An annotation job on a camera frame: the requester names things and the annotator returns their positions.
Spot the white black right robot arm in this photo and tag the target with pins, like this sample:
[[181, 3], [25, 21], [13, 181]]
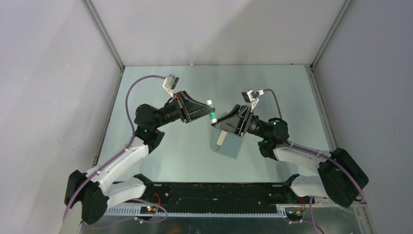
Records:
[[336, 175]]

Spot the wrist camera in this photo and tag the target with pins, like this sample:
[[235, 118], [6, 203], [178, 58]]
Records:
[[170, 83], [252, 97]]

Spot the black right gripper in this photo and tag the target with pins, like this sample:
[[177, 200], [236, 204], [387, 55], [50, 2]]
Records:
[[235, 122]]

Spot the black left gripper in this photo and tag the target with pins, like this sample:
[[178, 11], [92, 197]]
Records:
[[188, 109]]

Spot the green white glue stick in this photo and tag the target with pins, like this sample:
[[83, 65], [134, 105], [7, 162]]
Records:
[[212, 115]]

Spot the controller board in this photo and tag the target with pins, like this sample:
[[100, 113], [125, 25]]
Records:
[[148, 210], [295, 216]]

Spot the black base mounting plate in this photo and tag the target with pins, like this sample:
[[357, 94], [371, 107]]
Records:
[[221, 198]]

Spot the right controller board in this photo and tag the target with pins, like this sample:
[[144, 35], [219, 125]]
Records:
[[295, 216]]

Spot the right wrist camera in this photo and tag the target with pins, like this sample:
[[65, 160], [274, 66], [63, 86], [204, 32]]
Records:
[[252, 97]]

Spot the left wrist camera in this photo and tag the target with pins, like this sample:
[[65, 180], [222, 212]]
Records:
[[170, 83]]

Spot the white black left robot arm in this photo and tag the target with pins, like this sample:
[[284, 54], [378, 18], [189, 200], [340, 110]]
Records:
[[119, 155]]

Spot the aluminium frame rail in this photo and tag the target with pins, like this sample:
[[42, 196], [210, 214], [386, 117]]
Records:
[[189, 198]]

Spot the left controller board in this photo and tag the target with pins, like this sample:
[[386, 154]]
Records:
[[148, 210]]

